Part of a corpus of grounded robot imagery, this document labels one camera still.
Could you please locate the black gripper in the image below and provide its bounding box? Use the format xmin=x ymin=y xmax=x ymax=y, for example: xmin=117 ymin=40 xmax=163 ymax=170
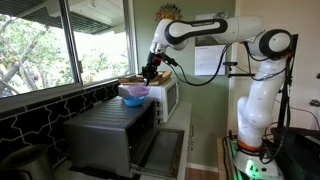
xmin=141 ymin=52 xmax=164 ymax=87

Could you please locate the purple plastic bowl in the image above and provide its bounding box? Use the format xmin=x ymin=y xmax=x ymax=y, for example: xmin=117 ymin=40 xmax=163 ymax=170
xmin=127 ymin=84 xmax=151 ymax=98

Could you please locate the wooden serving tray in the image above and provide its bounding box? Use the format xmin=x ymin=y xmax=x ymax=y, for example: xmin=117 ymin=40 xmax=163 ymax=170
xmin=118 ymin=70 xmax=173 ymax=87

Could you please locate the blue plastic bowl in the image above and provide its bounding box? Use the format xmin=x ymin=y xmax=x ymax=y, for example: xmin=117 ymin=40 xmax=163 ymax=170
xmin=122 ymin=95 xmax=146 ymax=108

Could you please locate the white microwave oven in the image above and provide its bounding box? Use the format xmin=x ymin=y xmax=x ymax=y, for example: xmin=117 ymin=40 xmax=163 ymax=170
xmin=118 ymin=78 xmax=180 ymax=124

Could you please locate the silver toaster oven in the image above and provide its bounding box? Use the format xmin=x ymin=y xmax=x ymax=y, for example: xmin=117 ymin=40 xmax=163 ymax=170
xmin=63 ymin=95 xmax=185 ymax=180

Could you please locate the black upright pole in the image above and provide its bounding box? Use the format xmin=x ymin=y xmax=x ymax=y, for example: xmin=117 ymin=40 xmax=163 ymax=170
xmin=277 ymin=33 xmax=300 ymax=130

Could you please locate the dark metal pot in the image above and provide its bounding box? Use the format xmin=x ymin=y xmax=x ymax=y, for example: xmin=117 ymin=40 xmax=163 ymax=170
xmin=0 ymin=144 xmax=52 ymax=180

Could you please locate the black equipment box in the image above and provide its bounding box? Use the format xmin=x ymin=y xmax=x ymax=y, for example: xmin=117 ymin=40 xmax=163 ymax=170
xmin=271 ymin=126 xmax=320 ymax=180

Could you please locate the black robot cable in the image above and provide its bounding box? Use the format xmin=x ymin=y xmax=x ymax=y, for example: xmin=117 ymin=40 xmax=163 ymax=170
xmin=161 ymin=41 xmax=235 ymax=88

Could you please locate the white wall calendar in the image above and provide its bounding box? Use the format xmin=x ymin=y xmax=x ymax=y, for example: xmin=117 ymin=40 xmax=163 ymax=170
xmin=194 ymin=12 xmax=231 ymax=77

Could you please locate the sun wall decoration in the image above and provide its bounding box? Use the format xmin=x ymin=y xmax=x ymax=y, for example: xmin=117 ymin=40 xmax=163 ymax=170
xmin=155 ymin=3 xmax=184 ymax=23

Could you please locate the window frame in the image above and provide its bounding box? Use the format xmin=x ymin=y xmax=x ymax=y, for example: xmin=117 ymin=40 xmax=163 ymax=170
xmin=0 ymin=0 xmax=140 ymax=113

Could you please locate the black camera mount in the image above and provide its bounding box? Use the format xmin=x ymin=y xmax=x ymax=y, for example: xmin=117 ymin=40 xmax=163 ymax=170
xmin=222 ymin=60 xmax=256 ymax=79

